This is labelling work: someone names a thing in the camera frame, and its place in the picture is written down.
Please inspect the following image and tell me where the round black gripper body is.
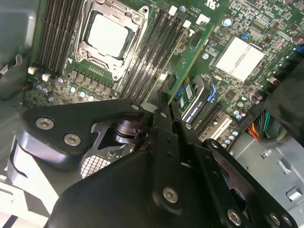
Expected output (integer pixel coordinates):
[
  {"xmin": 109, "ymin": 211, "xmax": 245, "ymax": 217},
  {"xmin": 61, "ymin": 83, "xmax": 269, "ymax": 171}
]
[{"xmin": 46, "ymin": 116, "xmax": 214, "ymax": 228}]

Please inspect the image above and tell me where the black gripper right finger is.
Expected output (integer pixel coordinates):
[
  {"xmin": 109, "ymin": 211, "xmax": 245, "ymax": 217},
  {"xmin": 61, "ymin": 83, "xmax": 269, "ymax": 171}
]
[{"xmin": 170, "ymin": 101, "xmax": 300, "ymax": 228}]

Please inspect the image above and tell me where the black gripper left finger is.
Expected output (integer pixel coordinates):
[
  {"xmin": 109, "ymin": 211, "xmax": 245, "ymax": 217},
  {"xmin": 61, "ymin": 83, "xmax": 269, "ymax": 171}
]
[{"xmin": 21, "ymin": 91, "xmax": 185, "ymax": 211}]

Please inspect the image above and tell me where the green RAM stick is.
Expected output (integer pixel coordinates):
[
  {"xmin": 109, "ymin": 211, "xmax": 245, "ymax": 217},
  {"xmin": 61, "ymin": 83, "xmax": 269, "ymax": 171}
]
[{"xmin": 161, "ymin": 25, "xmax": 214, "ymax": 102}]

